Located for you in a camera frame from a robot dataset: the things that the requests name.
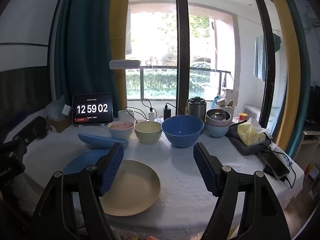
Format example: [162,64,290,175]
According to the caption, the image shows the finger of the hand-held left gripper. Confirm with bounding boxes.
[14,116,48,153]

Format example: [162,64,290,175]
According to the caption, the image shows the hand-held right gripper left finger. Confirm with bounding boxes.
[29,142,125,240]

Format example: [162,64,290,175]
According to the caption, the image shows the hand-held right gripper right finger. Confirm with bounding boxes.
[193,142,292,240]

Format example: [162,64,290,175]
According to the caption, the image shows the blue plate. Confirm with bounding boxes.
[62,150,110,175]
[77,133,129,150]

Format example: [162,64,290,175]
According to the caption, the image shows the beige plate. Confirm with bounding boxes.
[100,160,161,216]

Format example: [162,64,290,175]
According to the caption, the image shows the pink strawberry print bowl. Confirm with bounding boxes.
[108,121,135,140]

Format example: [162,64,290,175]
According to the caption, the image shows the large blue bowl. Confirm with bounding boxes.
[161,115,204,148]

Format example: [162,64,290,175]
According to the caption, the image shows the beige bowl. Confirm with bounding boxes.
[134,121,162,145]

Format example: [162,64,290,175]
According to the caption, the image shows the cardboard box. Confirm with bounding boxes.
[46,116,73,133]

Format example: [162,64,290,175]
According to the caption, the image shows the clear plastic bag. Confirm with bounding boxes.
[45,95,67,120]

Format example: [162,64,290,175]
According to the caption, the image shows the light blue bowl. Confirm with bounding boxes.
[205,123,230,138]

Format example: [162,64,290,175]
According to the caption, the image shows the white lamp base holder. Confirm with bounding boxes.
[117,109,135,124]

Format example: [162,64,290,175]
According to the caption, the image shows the stainless steel bowl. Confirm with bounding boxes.
[206,109,231,121]

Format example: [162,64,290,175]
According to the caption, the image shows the yellow tissue pack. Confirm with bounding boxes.
[237,117,270,147]

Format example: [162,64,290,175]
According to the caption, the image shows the stainless steel pot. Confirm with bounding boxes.
[187,97,207,123]

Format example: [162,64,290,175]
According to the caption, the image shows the black tablet with clock display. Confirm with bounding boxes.
[72,93,114,126]

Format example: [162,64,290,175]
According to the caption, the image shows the white basket with clutter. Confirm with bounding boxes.
[216,97,235,118]

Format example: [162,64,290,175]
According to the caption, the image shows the white power strip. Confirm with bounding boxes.
[135,118,165,124]

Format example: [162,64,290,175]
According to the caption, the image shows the black phone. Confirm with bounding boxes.
[257,150,290,179]

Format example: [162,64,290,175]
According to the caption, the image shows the teal curtain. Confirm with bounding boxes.
[277,0,312,158]
[54,0,120,118]

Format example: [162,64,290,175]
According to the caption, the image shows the white bar lamp head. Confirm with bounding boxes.
[109,60,140,69]

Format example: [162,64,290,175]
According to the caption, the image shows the balcony railing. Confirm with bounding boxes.
[126,66,232,100]

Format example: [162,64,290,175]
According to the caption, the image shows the hanging light blue towel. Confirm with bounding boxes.
[253,35,267,82]

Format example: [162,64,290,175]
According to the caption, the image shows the black monitor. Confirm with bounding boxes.
[307,85,320,130]

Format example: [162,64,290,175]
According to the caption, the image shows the yellow curtain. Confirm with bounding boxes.
[109,0,132,118]
[262,0,300,150]

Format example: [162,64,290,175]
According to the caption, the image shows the hanging green garment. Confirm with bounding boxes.
[272,32,282,53]

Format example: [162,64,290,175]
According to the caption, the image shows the black lamp cable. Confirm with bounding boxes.
[124,107,148,121]

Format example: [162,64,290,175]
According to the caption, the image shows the black phone cable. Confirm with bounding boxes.
[264,132,297,189]

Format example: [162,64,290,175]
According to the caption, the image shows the black sliding door frame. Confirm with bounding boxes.
[250,0,275,130]

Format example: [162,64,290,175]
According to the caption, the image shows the black window frame post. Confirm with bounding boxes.
[174,0,190,115]

